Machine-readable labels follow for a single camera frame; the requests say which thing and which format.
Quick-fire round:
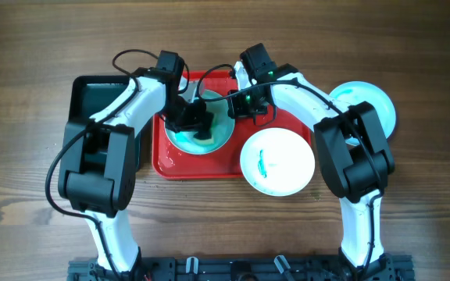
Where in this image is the green yellow sponge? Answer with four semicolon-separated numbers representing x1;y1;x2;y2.
193;131;215;145

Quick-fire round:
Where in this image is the white plate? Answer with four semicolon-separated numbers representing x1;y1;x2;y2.
240;128;315;197

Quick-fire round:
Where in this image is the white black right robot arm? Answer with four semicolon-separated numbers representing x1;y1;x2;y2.
234;43;395;272

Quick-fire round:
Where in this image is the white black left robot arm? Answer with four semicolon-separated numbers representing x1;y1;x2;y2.
45;51;213;280

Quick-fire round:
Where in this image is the red plastic tray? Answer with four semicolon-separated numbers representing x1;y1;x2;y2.
152;69;313;181

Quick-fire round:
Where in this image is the black plastic basin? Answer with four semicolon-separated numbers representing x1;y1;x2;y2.
68;76;129;165

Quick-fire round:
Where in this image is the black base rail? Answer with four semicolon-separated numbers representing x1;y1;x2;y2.
66;254;416;281

